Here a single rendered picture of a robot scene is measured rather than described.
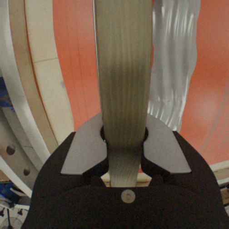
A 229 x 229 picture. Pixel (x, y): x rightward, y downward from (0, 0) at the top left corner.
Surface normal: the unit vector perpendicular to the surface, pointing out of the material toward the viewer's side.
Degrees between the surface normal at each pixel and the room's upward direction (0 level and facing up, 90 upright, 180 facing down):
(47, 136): 90
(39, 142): 0
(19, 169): 90
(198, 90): 0
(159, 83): 39
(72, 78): 0
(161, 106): 33
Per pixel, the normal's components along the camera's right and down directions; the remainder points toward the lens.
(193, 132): -0.04, 0.47
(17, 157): 1.00, -0.01
